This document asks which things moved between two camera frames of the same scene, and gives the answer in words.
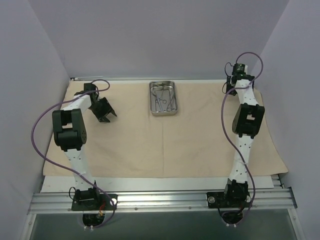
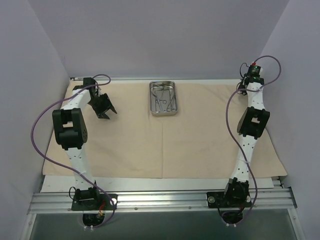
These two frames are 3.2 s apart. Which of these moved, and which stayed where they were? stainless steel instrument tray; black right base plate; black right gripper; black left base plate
Moved: black right gripper
Stayed: black right base plate; stainless steel instrument tray; black left base plate
